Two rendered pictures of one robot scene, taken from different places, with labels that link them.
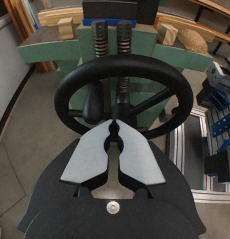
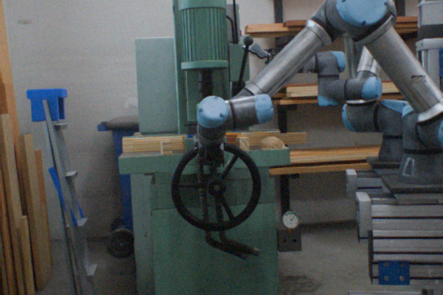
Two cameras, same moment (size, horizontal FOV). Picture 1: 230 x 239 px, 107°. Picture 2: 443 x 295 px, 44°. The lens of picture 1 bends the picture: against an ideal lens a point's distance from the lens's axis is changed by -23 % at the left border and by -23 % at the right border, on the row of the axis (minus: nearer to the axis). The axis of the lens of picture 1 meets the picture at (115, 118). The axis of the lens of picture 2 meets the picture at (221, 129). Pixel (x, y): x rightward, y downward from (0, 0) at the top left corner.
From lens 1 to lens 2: 1.62 m
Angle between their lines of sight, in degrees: 56
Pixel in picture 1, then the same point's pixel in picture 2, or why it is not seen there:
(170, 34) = (243, 141)
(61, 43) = (162, 157)
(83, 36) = (188, 143)
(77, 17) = not seen: hidden behind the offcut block
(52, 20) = (140, 145)
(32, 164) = not seen: outside the picture
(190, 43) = (265, 145)
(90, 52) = not seen: hidden behind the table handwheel
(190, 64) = (271, 160)
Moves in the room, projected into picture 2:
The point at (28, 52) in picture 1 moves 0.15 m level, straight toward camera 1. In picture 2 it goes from (129, 163) to (156, 166)
